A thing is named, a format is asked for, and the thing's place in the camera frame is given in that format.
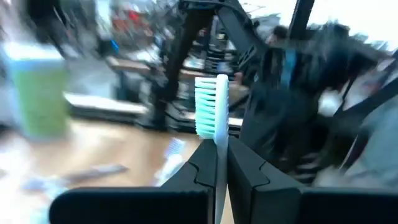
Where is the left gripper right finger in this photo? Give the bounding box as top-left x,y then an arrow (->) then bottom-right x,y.
227,136 -> 398,224

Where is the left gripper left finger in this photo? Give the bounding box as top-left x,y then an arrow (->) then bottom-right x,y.
49,139 -> 218,224

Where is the green and white toothbrush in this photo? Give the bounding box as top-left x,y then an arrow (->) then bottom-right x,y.
194,73 -> 230,224

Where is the purple and white toothbrush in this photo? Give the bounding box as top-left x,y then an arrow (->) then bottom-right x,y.
60,163 -> 130,185

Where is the green disinfecting wipes canister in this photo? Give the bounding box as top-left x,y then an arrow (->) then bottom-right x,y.
1,42 -> 70,141

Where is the person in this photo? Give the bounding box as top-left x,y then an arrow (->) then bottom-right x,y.
264,24 -> 293,49

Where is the black aluminium rig frame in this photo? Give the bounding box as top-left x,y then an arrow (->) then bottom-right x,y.
62,0 -> 398,175

